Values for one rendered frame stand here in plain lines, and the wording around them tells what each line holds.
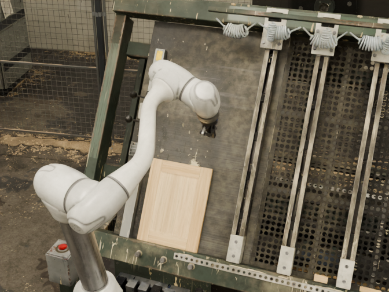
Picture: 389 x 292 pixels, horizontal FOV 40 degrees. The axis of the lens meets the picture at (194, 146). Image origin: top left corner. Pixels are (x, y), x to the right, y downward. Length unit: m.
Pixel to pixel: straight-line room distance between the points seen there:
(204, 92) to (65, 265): 1.16
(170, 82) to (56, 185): 0.54
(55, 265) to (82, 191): 1.01
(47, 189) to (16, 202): 2.96
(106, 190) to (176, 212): 1.01
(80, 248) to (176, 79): 0.68
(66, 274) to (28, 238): 1.67
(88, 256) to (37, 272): 2.02
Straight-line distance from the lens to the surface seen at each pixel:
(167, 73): 1.94
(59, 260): 2.62
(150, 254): 2.66
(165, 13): 2.73
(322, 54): 2.52
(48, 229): 4.35
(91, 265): 2.01
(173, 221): 2.65
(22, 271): 4.02
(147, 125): 1.83
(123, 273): 2.76
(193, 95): 1.87
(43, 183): 1.78
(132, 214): 2.70
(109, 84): 2.80
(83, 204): 1.66
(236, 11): 2.46
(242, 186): 2.51
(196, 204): 2.61
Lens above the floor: 2.58
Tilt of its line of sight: 29 degrees down
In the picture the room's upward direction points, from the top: 1 degrees clockwise
